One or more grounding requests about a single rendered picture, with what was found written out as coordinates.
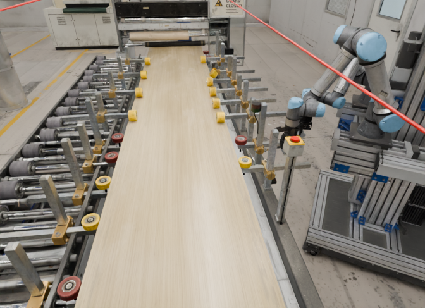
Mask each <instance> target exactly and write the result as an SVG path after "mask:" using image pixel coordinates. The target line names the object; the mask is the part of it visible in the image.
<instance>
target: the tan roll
mask: <svg viewBox="0 0 425 308"><path fill-rule="evenodd" d="M202 36H208V34H189V31H188V30H179V31H148V32H130V35H122V37H123V38H130V41H158V40H189V37H202Z"/></svg>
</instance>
